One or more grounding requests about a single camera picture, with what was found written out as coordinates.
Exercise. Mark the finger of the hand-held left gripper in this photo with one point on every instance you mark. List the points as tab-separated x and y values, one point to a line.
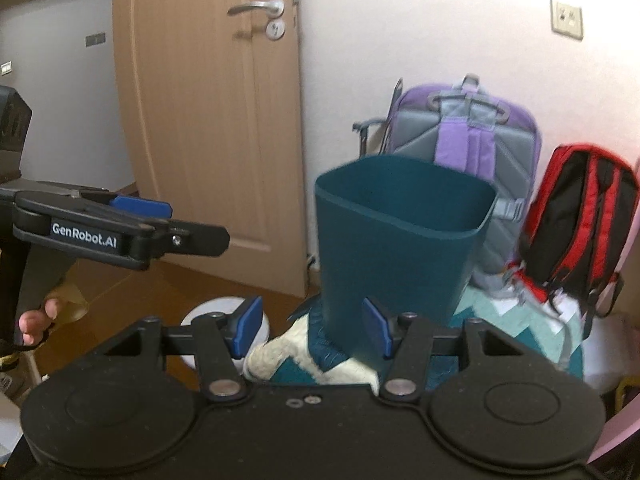
200	240
140	205

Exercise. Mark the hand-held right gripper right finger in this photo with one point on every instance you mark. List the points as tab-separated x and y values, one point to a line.
377	327

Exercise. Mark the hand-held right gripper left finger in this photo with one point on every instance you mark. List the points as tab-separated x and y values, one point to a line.
247	327

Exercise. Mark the dark teal plastic bin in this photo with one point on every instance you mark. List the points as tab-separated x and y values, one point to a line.
400	260

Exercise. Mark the person's left hand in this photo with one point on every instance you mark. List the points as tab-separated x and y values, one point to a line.
35	322

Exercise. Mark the round stool with pig print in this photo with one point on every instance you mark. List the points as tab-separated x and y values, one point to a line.
210	307

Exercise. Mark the teal cream zigzag quilt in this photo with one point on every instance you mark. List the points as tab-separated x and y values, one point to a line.
295	355

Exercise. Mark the wooden door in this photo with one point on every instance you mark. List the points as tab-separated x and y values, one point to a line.
200	110

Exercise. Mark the purple grey backpack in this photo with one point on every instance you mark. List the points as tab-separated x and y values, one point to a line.
450	125

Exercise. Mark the silver door lock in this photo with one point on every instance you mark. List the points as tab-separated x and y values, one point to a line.
275	29

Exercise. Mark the red black backpack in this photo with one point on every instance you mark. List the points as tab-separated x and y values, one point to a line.
575	220

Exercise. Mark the white paper bag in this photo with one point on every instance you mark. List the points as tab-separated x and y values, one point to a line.
602	350

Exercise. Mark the pink desk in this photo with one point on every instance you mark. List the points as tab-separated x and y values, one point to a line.
620	435

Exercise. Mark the grey wall switch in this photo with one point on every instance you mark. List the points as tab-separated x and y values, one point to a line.
95	39

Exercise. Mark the beige wall outlet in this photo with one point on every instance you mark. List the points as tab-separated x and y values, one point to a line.
566	17

